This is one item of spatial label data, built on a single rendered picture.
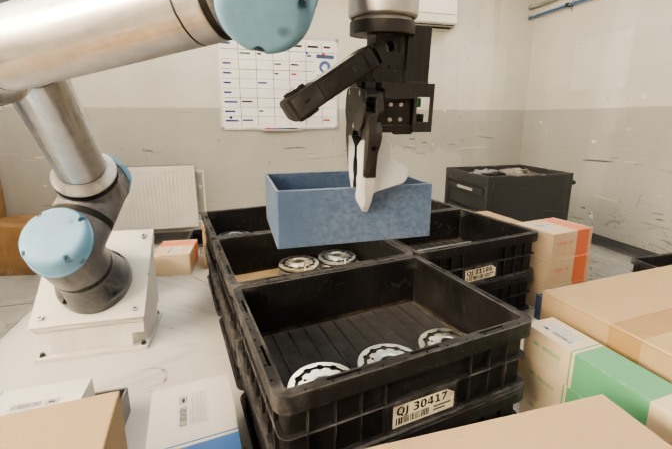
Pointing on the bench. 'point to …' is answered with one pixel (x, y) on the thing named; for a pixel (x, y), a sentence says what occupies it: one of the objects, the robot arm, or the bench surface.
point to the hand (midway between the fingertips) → (358, 200)
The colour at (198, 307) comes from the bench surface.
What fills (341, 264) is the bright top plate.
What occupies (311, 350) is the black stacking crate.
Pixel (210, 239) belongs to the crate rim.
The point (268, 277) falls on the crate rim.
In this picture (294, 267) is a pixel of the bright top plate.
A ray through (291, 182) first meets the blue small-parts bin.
